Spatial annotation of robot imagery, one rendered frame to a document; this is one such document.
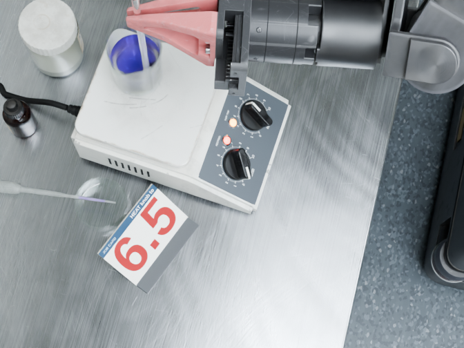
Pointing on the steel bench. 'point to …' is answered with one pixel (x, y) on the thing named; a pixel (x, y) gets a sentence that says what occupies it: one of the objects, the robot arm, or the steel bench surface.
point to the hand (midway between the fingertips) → (137, 18)
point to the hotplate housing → (172, 179)
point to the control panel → (256, 139)
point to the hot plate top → (151, 110)
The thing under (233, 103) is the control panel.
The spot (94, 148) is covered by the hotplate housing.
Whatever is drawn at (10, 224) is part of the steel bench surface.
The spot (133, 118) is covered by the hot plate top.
